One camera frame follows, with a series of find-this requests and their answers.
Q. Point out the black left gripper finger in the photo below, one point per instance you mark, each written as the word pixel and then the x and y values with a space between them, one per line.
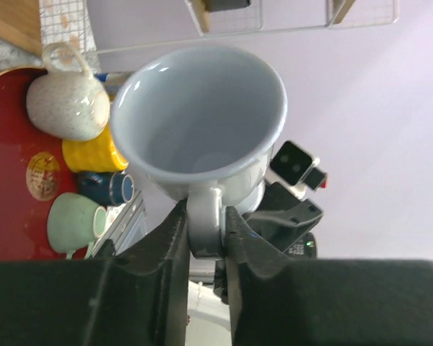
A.
pixel 136 298

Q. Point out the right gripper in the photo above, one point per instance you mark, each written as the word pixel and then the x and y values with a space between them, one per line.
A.
pixel 285 220

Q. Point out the light green mug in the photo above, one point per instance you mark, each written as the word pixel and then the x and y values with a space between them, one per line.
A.
pixel 75 222

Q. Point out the dark blue mug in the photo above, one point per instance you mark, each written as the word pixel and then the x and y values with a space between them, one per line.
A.
pixel 106 188

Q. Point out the yellow mug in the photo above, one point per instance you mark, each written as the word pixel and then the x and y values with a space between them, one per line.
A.
pixel 96 155

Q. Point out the white ribbed mug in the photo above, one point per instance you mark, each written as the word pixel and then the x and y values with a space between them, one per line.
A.
pixel 201 123

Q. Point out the white speckled mug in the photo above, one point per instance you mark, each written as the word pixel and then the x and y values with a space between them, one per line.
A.
pixel 69 105

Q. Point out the red round tray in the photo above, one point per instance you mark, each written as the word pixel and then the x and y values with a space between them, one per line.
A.
pixel 33 173

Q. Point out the red white drink can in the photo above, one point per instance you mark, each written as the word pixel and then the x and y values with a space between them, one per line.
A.
pixel 113 81

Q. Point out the black box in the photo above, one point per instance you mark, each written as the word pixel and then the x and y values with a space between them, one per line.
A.
pixel 225 5

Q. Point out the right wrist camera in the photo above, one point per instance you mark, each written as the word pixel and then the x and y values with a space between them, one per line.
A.
pixel 296 170

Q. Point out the white wire wooden shelf rack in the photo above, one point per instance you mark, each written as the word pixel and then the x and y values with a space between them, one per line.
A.
pixel 98 28

